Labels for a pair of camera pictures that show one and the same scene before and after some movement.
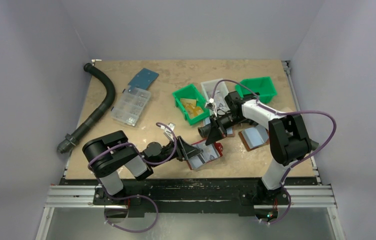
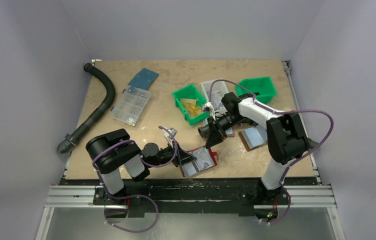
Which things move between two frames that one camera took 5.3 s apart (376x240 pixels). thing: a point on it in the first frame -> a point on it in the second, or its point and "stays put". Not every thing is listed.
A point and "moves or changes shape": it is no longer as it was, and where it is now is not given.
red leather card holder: (210, 152) moves or changes shape
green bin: (264, 87) stays put
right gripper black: (216, 123) stays put
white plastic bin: (215, 91) stays put
